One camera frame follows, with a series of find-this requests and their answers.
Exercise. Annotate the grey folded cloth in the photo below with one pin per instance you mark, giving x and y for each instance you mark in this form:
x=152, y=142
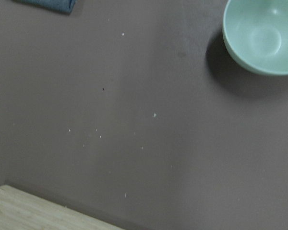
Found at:
x=64, y=6

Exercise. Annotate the wooden cutting board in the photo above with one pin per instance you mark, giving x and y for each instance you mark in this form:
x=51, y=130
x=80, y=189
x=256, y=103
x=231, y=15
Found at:
x=20, y=210

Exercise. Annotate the green bowl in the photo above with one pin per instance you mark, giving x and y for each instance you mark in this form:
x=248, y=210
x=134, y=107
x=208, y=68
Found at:
x=255, y=34

